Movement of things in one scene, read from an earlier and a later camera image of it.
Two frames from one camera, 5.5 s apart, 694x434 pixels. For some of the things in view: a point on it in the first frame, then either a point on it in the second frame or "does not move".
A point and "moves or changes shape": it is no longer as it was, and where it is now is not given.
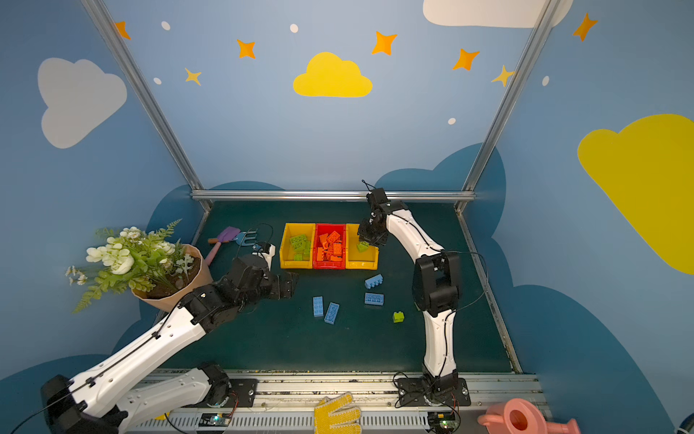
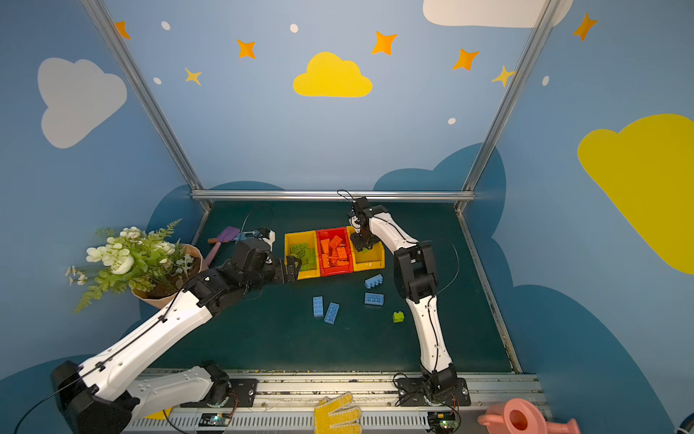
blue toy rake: [242, 237] does not move
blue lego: [374, 298] does not move
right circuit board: [442, 422] does not move
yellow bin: [355, 259] moves or changes shape
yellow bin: [286, 251] moves or changes shape
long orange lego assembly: [321, 253] moves or changes shape
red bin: [329, 247] moves or changes shape
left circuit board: [214, 419] does not move
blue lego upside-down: [332, 312] does not move
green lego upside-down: [298, 241] moves or changes shape
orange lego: [333, 237] moves or changes shape
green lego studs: [305, 249] -> [308, 263]
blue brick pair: [317, 306] does not move
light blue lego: [373, 281] does not move
